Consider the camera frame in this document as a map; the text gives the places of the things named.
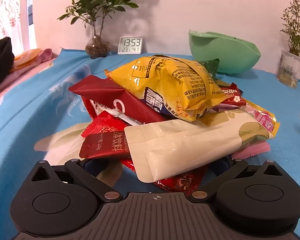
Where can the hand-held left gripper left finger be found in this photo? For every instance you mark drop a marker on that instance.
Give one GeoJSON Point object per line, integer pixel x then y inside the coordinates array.
{"type": "Point", "coordinates": [93, 166]}

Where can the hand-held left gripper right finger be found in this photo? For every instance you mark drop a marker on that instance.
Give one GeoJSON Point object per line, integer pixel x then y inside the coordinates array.
{"type": "Point", "coordinates": [220, 167]}

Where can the pink candy packet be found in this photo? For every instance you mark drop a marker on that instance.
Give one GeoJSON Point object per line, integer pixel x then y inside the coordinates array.
{"type": "Point", "coordinates": [252, 150]}

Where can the cream pouch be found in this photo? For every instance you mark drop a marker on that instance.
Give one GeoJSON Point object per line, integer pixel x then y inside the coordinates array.
{"type": "Point", "coordinates": [185, 145]}

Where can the large dark red packet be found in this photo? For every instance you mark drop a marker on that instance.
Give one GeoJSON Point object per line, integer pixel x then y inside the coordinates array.
{"type": "Point", "coordinates": [102, 92]}

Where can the yellow snack bag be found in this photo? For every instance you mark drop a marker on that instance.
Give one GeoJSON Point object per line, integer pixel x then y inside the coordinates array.
{"type": "Point", "coordinates": [170, 80]}

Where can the green plastic bowl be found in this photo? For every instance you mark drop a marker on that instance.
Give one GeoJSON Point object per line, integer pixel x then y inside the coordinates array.
{"type": "Point", "coordinates": [225, 52]}

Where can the small dark red packet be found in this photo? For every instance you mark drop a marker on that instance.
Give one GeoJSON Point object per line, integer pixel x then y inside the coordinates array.
{"type": "Point", "coordinates": [102, 145]}

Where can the red white heart-print packet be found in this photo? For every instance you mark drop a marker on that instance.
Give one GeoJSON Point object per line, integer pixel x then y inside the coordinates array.
{"type": "Point", "coordinates": [105, 125]}

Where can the red packet with gold print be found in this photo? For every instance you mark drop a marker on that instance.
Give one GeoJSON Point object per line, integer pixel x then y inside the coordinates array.
{"type": "Point", "coordinates": [175, 182]}

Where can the white stick packet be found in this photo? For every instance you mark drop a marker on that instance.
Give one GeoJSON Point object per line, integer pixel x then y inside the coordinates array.
{"type": "Point", "coordinates": [102, 107]}

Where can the yellow packet with pink label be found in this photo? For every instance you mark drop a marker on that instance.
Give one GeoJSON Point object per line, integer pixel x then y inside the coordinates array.
{"type": "Point", "coordinates": [265, 120]}

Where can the red packet with white characters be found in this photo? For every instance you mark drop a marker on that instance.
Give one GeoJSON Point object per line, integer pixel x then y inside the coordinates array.
{"type": "Point", "coordinates": [232, 96]}

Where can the blue printed cloth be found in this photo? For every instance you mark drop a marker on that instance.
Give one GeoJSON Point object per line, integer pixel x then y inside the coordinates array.
{"type": "Point", "coordinates": [27, 105]}

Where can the green snack bag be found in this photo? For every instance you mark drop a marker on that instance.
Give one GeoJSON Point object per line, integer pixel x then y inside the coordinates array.
{"type": "Point", "coordinates": [211, 66]}

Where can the leafy plant in glass vase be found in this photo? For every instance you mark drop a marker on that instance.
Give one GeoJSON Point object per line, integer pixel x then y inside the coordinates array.
{"type": "Point", "coordinates": [97, 47]}

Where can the small plant in clear cup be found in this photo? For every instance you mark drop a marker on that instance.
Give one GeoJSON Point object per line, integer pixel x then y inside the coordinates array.
{"type": "Point", "coordinates": [290, 67]}

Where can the white digital clock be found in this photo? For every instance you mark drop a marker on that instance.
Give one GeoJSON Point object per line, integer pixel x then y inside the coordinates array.
{"type": "Point", "coordinates": [130, 45]}

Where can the orange plate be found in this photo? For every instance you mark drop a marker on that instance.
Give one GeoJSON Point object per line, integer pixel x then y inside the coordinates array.
{"type": "Point", "coordinates": [27, 55]}

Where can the black clothing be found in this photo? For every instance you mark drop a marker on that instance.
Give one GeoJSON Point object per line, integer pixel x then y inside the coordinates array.
{"type": "Point", "coordinates": [0, 62]}

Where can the floral curtain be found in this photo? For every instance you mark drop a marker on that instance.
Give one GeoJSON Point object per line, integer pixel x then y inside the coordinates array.
{"type": "Point", "coordinates": [7, 12]}

